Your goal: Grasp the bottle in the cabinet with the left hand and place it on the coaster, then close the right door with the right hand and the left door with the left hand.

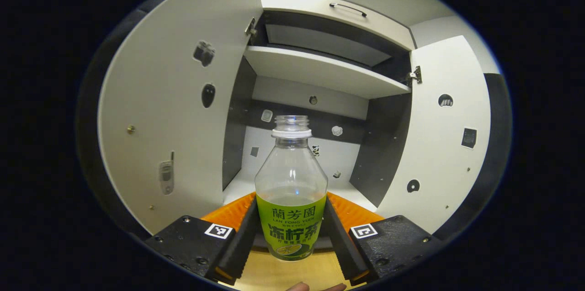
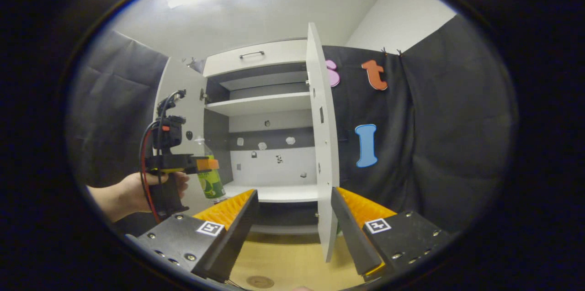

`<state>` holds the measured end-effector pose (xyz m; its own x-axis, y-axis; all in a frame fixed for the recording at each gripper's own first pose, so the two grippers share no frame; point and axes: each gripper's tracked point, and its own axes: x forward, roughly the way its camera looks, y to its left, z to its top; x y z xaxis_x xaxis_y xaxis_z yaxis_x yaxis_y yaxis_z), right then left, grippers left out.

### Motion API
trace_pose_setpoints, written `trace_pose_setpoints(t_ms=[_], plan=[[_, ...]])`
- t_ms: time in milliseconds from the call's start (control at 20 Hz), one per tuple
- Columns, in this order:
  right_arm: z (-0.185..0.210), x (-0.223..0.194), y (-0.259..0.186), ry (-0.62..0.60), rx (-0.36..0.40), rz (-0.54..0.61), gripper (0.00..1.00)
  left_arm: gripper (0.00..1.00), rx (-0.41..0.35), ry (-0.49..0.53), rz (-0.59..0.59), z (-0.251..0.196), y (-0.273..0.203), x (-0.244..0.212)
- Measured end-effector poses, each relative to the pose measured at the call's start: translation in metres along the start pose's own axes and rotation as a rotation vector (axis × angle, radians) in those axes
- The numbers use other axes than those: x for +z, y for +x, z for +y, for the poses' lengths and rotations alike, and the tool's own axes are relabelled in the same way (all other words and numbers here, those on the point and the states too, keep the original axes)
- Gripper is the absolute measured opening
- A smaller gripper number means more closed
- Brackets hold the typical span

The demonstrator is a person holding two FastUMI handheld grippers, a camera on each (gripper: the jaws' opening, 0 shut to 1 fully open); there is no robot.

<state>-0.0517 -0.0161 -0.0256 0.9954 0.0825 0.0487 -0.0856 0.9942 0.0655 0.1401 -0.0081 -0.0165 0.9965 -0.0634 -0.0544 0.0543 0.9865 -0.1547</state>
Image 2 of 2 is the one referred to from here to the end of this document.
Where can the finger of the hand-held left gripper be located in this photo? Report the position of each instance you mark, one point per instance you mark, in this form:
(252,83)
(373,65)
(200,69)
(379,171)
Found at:
(205,164)

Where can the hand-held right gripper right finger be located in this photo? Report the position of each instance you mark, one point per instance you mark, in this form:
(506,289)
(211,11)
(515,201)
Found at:
(354,236)

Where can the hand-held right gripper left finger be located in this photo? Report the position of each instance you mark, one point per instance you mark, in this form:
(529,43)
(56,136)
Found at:
(228,236)

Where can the white and grey cabinet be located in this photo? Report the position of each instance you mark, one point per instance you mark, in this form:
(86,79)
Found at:
(217,145)

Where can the green bottle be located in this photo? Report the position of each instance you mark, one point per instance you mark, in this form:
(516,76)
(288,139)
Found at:
(212,186)

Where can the round cork coaster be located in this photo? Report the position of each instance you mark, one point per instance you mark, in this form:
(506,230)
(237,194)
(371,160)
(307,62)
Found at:
(260,282)

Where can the white cabinet shelf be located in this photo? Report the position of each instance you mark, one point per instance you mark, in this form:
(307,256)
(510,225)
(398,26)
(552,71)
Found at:
(260,103)
(283,193)

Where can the white cabinet drawer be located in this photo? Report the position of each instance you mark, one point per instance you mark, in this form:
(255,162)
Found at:
(283,55)

